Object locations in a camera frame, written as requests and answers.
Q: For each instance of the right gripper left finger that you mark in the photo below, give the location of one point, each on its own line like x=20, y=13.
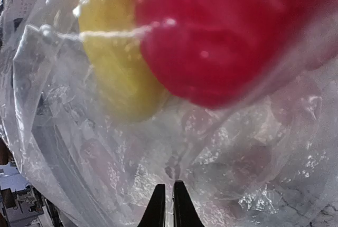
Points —
x=154, y=215

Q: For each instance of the clear zip top bag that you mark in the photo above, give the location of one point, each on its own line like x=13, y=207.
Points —
x=265, y=160

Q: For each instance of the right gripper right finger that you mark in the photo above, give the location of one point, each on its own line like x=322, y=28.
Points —
x=184, y=213

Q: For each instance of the red fake pepper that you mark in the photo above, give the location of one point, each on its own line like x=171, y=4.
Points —
x=216, y=52

